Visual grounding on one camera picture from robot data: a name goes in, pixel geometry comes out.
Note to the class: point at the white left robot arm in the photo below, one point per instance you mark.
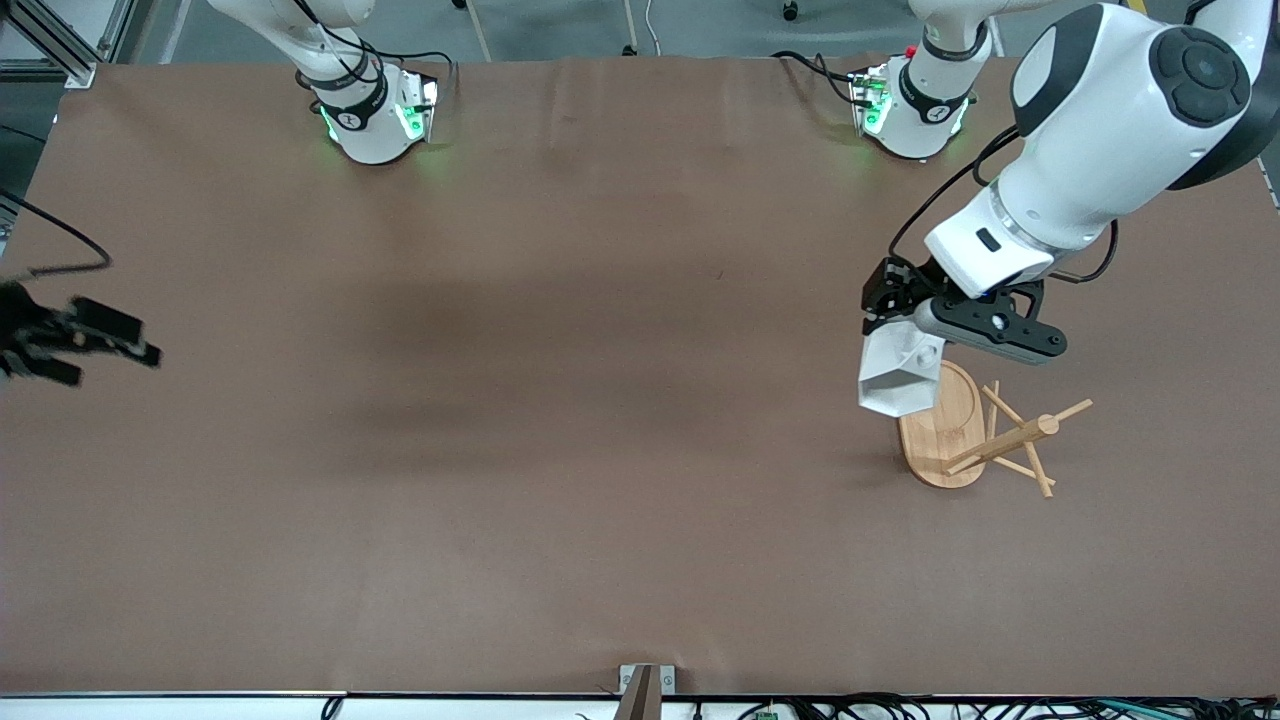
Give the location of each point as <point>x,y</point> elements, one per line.
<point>1090,150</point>

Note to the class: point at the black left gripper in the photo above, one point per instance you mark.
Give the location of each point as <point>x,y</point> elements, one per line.
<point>903,287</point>

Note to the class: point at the wooden cup rack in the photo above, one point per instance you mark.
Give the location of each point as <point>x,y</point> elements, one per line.
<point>950,445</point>

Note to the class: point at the white faceted cup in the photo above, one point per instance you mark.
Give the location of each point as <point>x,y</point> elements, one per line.
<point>895,375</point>

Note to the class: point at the brown table cover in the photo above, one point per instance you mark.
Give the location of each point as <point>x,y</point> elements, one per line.
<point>620,450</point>

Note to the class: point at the aluminium frame post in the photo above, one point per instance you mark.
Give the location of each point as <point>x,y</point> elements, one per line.
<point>60,40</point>

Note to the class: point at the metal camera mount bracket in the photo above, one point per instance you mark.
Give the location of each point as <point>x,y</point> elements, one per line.
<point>646,682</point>

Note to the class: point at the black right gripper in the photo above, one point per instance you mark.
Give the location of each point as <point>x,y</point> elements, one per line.
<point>22,331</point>

